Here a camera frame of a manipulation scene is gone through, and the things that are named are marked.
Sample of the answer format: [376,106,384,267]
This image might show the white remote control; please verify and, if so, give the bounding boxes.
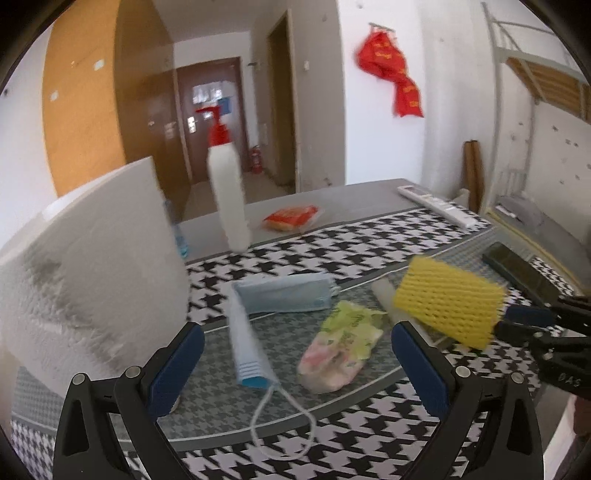
[398,185,481,227]

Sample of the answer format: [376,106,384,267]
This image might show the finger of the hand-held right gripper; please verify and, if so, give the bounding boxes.
[503,295,591,330]
[494,320,591,357]

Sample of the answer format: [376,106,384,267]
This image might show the floral tissue pack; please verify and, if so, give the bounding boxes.
[297,300,389,394]

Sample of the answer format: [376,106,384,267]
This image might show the grey bedding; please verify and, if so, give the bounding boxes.
[489,194,591,278]

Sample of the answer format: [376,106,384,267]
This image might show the houndstooth tablecloth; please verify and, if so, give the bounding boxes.
[9,208,583,480]

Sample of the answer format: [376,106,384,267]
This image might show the red hanging banner cloth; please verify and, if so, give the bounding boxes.
[355,30,424,118]

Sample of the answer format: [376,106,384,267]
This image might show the person's right hand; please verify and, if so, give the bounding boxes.
[575,394,591,439]

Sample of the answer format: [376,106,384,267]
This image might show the black smartphone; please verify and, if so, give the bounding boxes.
[482,241,561,305]

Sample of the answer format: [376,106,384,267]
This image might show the wooden board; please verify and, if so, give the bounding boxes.
[464,141,485,213]

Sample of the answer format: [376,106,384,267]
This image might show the dark brown entry door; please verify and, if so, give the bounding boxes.
[173,56,250,185]

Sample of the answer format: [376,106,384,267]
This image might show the clear water bottle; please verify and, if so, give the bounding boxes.
[164,200,190,264]

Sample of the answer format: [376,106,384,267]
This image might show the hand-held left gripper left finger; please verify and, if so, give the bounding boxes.
[53,322,206,480]

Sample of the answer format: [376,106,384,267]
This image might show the brown side door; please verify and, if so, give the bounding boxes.
[267,9,301,195]

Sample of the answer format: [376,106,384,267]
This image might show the red snack packet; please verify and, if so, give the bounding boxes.
[262,205,324,232]

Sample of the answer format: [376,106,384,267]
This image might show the wooden wardrobe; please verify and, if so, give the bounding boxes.
[41,0,192,217]

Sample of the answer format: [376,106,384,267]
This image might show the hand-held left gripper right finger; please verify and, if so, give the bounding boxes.
[391,320,544,480]

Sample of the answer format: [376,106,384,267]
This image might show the white pump bottle red cap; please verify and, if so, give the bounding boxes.
[196,105,252,254]

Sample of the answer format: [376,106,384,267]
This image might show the white foam box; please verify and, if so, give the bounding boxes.
[0,156,190,398]

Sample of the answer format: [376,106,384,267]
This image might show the blue face mask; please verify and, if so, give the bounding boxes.
[228,288,319,457]
[231,272,340,315]

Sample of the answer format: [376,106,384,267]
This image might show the paper notices on door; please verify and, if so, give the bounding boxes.
[193,83,232,116]

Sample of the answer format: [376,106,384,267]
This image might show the white metal bunk bed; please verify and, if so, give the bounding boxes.
[480,0,591,222]

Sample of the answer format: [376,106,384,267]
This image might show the yellow foam net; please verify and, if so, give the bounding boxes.
[392,256,509,350]

